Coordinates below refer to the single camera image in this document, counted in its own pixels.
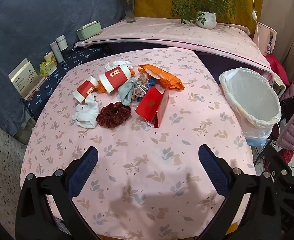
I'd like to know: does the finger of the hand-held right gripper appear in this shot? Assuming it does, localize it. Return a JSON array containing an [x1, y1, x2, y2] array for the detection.
[[262, 145, 294, 235]]

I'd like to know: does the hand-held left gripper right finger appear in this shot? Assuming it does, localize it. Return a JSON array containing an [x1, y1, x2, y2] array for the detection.
[[198, 144, 278, 240]]

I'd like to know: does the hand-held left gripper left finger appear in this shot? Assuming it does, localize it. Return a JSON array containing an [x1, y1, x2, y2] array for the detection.
[[15, 145, 99, 240]]

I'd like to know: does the white sock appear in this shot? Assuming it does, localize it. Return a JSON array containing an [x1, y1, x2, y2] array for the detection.
[[71, 94, 100, 130], [105, 60, 132, 73]]

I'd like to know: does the maroon velvet scrunchie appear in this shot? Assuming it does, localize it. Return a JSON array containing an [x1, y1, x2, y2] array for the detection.
[[96, 102, 132, 129]]

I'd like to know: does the small red paper cup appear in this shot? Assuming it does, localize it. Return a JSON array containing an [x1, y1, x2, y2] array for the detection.
[[73, 76, 98, 103]]

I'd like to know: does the white lined trash bin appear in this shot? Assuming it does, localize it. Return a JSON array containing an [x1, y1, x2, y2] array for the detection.
[[219, 67, 282, 147]]

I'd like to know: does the red paper bag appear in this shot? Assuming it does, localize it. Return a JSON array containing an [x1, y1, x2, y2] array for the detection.
[[135, 84, 170, 129]]

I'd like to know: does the large red paper cup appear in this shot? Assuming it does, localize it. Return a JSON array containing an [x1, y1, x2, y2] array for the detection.
[[99, 64, 133, 95]]

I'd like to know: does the beige scrunchie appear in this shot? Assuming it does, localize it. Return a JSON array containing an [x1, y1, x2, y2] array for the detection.
[[131, 73, 150, 101]]

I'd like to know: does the orange paper wrapper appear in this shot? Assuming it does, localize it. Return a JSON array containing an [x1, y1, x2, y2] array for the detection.
[[138, 63, 185, 91]]

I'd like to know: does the pink rabbit print tablecloth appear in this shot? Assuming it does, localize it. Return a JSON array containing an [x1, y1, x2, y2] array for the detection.
[[19, 47, 258, 240]]

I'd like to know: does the navy patterned cloth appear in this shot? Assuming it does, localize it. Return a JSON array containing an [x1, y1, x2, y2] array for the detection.
[[24, 44, 114, 117]]

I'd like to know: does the green paper box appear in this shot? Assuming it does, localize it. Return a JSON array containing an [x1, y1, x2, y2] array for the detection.
[[39, 60, 57, 77]]

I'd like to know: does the white book box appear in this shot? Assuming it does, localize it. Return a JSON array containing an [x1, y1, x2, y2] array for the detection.
[[8, 58, 48, 101]]

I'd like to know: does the dark purple cloth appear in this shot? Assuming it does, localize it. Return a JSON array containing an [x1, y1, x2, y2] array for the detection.
[[109, 42, 263, 85]]

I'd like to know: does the small yellow can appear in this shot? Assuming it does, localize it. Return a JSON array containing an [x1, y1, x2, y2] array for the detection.
[[44, 51, 56, 63]]

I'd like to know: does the tall white cylinder bottle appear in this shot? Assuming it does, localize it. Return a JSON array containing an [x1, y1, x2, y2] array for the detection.
[[50, 41, 64, 63]]

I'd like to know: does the red cloth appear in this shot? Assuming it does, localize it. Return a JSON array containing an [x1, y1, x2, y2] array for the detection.
[[265, 53, 290, 87]]

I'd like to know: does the short white cylinder bottle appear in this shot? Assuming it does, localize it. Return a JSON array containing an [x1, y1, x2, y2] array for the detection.
[[55, 35, 68, 51]]

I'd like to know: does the pale pink shelf cloth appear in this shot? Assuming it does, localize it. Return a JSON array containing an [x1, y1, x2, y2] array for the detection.
[[74, 17, 273, 73]]

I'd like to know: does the green tissue box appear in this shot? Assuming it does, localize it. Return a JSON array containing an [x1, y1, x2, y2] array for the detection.
[[76, 21, 103, 41]]

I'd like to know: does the potted green plant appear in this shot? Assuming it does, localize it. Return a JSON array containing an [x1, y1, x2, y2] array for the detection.
[[153, 0, 246, 30]]

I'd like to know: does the blue grey backdrop cloth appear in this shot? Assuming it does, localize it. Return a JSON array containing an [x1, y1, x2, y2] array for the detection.
[[0, 0, 135, 145]]

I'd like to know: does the glass vase with red flowers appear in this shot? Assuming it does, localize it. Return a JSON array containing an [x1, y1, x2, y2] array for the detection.
[[113, 0, 139, 23]]

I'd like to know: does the mustard yellow backdrop cloth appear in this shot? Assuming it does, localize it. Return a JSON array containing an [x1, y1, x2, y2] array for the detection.
[[133, 0, 263, 34]]

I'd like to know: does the beige curtain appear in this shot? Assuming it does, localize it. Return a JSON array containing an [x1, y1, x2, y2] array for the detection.
[[259, 0, 294, 80]]

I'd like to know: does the white cable with switch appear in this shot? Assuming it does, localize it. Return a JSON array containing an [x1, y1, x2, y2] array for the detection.
[[247, 0, 260, 44]]

